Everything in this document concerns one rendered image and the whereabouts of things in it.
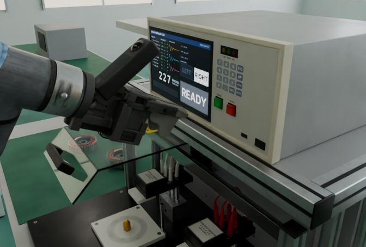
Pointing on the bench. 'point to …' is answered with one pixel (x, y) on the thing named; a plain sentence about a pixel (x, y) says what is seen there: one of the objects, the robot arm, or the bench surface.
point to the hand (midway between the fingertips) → (183, 110)
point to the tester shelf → (290, 170)
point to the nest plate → (105, 236)
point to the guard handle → (53, 150)
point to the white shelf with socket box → (134, 25)
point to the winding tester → (277, 77)
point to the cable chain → (202, 159)
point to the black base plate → (40, 235)
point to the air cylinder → (172, 212)
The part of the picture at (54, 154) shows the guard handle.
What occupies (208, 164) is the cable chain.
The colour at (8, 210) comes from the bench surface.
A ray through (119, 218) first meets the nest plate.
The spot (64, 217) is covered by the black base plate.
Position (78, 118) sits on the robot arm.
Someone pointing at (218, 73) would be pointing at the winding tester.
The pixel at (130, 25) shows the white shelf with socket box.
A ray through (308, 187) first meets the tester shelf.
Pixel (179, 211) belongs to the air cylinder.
